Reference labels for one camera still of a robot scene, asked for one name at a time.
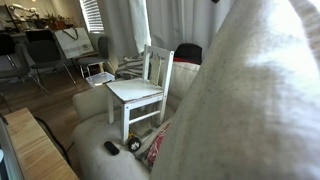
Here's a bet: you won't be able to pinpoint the black folding chair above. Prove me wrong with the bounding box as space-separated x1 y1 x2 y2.
25 29 78 87

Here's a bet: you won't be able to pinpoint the black office chair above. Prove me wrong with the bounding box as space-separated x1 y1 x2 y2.
0 32 49 94

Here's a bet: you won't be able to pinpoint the potted plants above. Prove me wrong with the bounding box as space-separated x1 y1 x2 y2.
44 12 76 32

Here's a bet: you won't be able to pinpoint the light wooden table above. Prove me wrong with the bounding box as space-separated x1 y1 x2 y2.
0 107 80 180

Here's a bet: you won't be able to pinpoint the clear plastic bin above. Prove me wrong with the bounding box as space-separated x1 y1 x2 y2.
85 71 116 88

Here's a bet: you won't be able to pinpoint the dark remote control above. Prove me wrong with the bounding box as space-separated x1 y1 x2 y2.
103 140 121 157

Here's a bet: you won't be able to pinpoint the white window blinds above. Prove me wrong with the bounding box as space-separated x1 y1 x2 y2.
79 0 105 34

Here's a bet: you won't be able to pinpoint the black cable beside sofa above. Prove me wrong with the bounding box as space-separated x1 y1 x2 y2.
33 116 73 168

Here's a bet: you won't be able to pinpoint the white square pillow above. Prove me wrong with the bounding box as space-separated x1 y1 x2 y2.
149 0 320 180

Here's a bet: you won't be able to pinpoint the grey office chair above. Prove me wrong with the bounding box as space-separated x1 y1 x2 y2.
77 35 117 79

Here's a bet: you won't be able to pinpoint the white curtain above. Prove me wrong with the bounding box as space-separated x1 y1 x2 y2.
96 0 242 69

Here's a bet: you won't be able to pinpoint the grey white patterned blanket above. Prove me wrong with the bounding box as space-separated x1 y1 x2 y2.
114 54 148 81

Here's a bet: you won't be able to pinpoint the black hat red band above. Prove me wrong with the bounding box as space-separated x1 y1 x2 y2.
173 42 204 66

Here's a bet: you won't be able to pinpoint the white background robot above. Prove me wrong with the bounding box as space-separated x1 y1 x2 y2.
7 3 42 24

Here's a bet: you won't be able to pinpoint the cream sofa back cushion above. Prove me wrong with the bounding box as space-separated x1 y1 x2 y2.
165 61 202 113

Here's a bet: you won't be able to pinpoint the white wooden chair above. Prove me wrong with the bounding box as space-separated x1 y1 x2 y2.
105 44 175 146

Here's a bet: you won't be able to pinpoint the white bag dark handles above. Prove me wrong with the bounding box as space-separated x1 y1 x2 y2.
54 27 95 60

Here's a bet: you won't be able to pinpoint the cream sofa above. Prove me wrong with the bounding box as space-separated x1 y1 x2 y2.
70 61 202 180

